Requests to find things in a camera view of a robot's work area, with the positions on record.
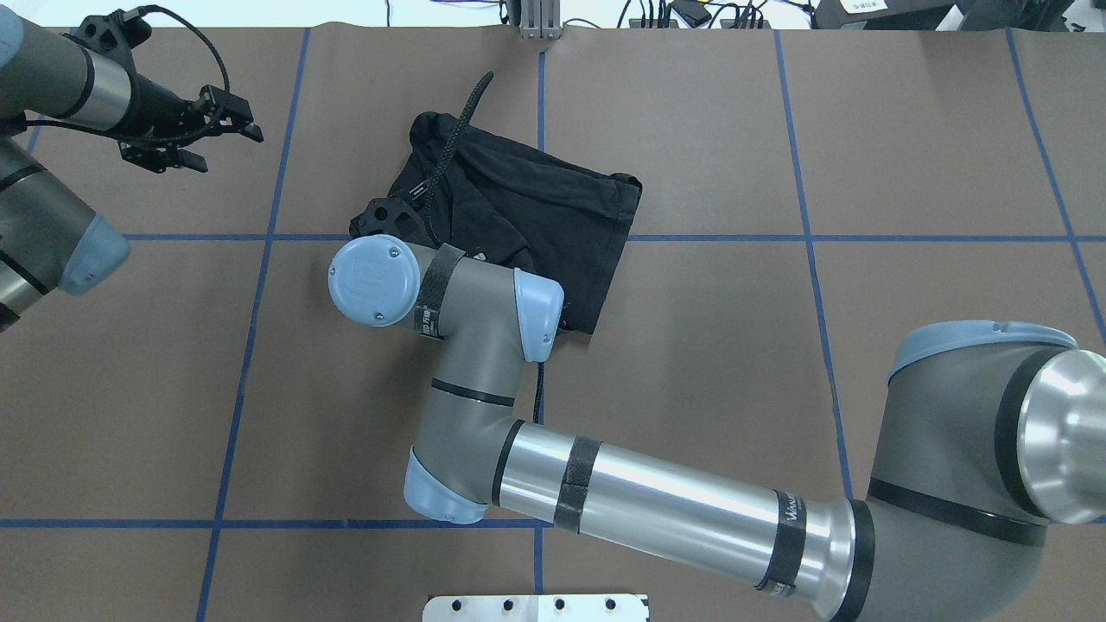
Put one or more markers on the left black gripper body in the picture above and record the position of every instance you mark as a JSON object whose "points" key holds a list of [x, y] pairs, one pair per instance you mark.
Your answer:
{"points": [[158, 98]]}

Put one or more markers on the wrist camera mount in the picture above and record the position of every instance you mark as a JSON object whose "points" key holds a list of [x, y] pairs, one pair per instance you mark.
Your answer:
{"points": [[392, 216], [114, 35]]}

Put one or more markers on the aluminium frame post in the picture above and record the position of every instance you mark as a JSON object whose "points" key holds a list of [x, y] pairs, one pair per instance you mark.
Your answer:
{"points": [[536, 20]]}

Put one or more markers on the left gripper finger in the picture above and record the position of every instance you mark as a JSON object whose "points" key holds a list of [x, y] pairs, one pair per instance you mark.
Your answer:
{"points": [[159, 159], [225, 113]]}

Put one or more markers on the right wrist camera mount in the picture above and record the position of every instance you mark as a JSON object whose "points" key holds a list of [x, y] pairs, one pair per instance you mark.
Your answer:
{"points": [[392, 216]]}

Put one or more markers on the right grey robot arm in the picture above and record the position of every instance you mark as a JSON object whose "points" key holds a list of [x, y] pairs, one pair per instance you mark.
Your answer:
{"points": [[737, 376]]}

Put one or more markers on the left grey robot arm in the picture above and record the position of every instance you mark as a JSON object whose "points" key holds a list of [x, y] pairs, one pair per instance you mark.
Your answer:
{"points": [[86, 80]]}

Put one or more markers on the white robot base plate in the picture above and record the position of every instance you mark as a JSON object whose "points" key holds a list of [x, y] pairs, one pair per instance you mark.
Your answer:
{"points": [[539, 607]]}

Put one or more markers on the black printed t-shirt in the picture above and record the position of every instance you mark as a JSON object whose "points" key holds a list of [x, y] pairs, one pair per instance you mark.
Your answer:
{"points": [[512, 205]]}

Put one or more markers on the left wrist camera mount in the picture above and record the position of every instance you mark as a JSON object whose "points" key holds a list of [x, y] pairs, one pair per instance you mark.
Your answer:
{"points": [[114, 35]]}

